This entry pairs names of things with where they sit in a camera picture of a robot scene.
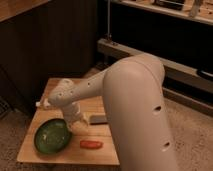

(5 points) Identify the wooden upper shelf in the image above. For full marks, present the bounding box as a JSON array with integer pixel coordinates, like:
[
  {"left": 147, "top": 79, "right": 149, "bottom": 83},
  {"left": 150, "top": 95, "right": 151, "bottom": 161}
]
[{"left": 111, "top": 0, "right": 213, "bottom": 26}]

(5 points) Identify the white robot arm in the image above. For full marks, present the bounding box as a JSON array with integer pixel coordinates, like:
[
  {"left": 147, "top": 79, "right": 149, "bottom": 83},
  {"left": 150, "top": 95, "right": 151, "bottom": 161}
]
[{"left": 48, "top": 54, "right": 179, "bottom": 171}]

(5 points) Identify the green ceramic bowl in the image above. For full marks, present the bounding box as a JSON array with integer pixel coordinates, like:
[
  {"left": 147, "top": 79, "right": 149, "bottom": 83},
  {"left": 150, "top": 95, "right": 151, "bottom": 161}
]
[{"left": 34, "top": 118, "right": 72, "bottom": 155}]

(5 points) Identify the metal shelf rail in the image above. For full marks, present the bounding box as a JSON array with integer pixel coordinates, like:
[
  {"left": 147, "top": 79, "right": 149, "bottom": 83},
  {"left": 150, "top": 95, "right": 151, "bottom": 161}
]
[{"left": 97, "top": 38, "right": 213, "bottom": 117}]

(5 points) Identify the white tube package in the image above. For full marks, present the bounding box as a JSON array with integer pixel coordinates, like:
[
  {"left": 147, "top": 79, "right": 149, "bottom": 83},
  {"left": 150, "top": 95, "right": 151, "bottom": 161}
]
[{"left": 35, "top": 99, "right": 50, "bottom": 108}]

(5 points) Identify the wooden table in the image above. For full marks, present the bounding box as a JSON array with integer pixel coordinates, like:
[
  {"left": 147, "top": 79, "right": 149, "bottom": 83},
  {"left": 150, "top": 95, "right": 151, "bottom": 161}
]
[{"left": 16, "top": 77, "right": 120, "bottom": 167}]

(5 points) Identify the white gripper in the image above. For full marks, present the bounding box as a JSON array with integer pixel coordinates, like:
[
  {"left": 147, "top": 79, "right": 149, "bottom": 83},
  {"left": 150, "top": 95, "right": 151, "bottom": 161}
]
[{"left": 62, "top": 102, "right": 89, "bottom": 130}]

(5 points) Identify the grey rectangular sponge block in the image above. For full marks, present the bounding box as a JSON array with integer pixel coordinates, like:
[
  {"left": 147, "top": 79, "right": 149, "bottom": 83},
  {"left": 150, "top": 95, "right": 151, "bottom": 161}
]
[{"left": 89, "top": 115, "right": 107, "bottom": 125}]

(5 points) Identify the red orange carrot toy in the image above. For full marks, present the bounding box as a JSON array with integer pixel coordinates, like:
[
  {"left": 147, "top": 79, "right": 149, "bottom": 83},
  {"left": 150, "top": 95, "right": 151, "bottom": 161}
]
[{"left": 80, "top": 140, "right": 103, "bottom": 149}]

